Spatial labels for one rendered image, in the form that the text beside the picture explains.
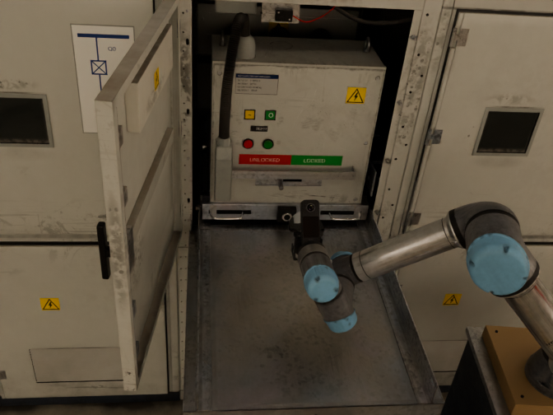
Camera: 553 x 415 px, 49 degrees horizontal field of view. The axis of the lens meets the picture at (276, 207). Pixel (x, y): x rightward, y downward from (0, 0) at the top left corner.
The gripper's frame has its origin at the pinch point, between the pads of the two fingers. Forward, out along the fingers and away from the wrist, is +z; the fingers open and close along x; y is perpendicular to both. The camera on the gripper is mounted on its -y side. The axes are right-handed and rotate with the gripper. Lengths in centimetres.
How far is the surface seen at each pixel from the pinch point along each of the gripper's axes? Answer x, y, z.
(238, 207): -15.6, 11.4, 26.8
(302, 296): 1.3, 23.9, -5.5
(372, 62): 21.3, -36.3, 23.8
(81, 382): -71, 88, 35
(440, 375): 69, 89, 35
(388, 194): 31.3, 4.6, 22.5
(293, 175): 0.5, -1.8, 21.8
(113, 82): -42, -45, -41
